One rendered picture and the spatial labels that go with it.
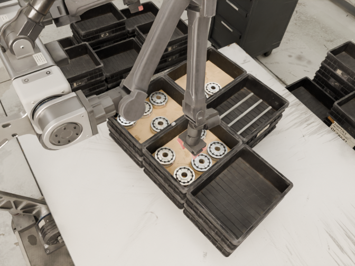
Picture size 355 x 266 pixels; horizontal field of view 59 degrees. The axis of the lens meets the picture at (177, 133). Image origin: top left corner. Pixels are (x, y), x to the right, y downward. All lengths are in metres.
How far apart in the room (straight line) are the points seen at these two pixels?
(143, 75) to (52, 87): 0.25
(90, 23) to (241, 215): 2.08
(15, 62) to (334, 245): 1.54
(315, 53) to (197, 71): 2.89
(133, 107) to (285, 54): 2.89
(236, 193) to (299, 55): 2.45
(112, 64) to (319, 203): 1.82
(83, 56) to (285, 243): 1.91
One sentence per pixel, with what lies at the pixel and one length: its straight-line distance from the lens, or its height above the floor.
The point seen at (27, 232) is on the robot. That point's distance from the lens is 2.15.
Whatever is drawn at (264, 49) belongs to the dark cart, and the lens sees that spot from 3.34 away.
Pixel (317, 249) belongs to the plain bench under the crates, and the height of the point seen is 0.70.
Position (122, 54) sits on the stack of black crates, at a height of 0.38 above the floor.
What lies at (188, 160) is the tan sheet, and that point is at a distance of 1.56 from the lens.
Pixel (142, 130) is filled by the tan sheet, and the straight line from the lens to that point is 1.65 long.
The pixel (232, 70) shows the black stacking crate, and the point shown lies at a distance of 1.95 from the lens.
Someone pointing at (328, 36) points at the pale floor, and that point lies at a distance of 4.18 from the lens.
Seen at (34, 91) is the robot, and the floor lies 1.53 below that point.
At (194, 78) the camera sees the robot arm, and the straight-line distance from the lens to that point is 1.05.
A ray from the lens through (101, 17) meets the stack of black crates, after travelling 2.98.
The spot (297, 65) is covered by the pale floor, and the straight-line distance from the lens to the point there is 3.59.
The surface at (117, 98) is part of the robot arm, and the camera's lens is 0.93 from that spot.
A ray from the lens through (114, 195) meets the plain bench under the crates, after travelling 1.62.
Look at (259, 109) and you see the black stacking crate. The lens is 1.85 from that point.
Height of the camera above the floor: 2.17
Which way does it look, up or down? 54 degrees down
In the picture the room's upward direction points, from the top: 7 degrees clockwise
